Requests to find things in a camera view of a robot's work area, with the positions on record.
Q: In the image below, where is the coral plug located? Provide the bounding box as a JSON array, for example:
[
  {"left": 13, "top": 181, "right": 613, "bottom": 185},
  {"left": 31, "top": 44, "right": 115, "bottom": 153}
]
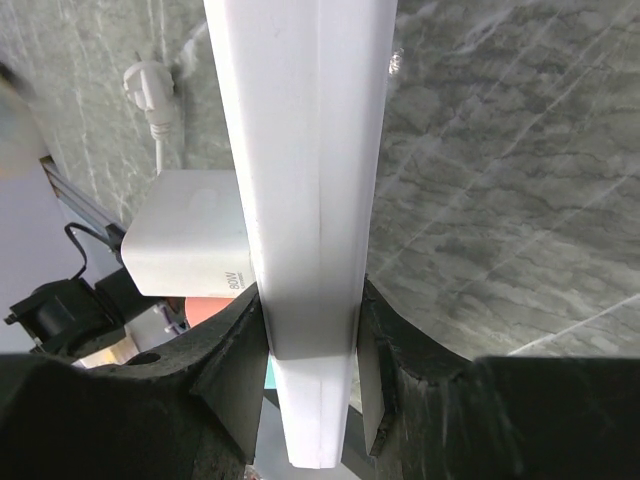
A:
[{"left": 184, "top": 297, "right": 233, "bottom": 328}]

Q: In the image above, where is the white adapter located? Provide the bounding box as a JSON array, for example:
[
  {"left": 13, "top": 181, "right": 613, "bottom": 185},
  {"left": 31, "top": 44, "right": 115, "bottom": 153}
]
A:
[{"left": 121, "top": 170, "right": 255, "bottom": 298}]

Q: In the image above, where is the aluminium frame rail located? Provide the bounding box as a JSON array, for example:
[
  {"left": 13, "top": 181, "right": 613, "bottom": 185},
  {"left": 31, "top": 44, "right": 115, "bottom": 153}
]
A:
[{"left": 40, "top": 156, "right": 125, "bottom": 241}]

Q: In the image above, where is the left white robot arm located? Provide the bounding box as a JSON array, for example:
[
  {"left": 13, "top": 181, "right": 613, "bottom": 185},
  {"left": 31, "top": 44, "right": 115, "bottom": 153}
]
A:
[{"left": 4, "top": 268, "right": 162, "bottom": 363}]

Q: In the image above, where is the white power strip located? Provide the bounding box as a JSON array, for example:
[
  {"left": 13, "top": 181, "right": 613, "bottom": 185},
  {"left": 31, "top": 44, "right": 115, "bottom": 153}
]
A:
[{"left": 205, "top": 1, "right": 397, "bottom": 469}]

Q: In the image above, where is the white power cable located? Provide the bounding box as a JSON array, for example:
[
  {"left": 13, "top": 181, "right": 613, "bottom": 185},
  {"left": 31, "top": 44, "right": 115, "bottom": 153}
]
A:
[{"left": 122, "top": 52, "right": 176, "bottom": 176}]

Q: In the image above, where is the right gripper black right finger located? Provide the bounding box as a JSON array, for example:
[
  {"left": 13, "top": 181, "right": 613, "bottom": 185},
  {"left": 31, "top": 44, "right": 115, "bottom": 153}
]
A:
[{"left": 357, "top": 283, "right": 639, "bottom": 479}]

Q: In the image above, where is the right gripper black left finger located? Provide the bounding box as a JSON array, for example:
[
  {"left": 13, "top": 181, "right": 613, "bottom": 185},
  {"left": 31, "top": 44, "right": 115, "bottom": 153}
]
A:
[{"left": 1, "top": 288, "right": 269, "bottom": 479}]

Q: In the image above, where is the teal plug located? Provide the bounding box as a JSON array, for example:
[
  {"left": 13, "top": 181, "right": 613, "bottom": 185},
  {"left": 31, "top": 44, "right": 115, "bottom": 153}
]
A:
[{"left": 264, "top": 356, "right": 276, "bottom": 390}]

